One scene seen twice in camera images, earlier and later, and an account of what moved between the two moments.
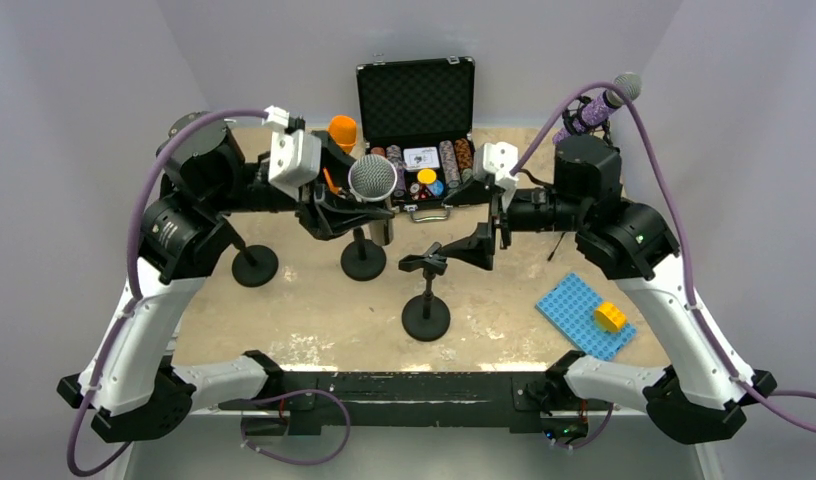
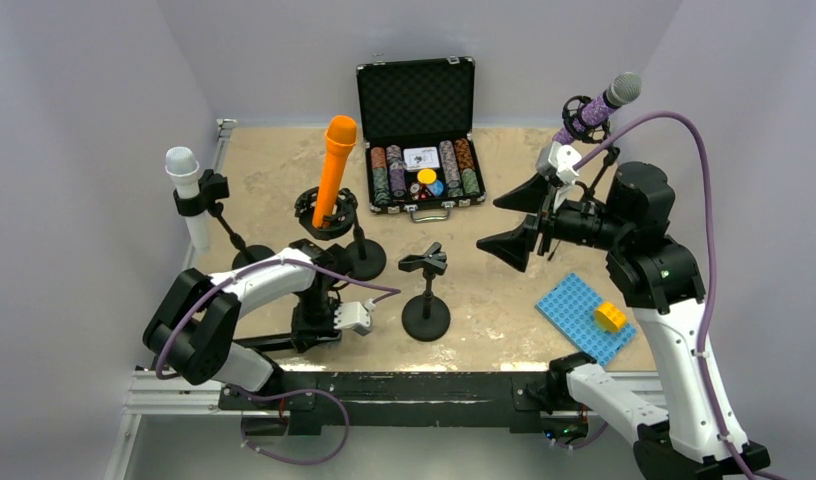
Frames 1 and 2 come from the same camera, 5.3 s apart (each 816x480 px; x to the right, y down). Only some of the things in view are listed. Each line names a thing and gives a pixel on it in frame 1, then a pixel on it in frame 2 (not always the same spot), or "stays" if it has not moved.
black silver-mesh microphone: (372, 178) → (268, 344)
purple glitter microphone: (629, 82) stays
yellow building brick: (608, 318) stays
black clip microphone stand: (426, 317) stays
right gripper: (479, 247) → (515, 245)
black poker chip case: (420, 114) stays
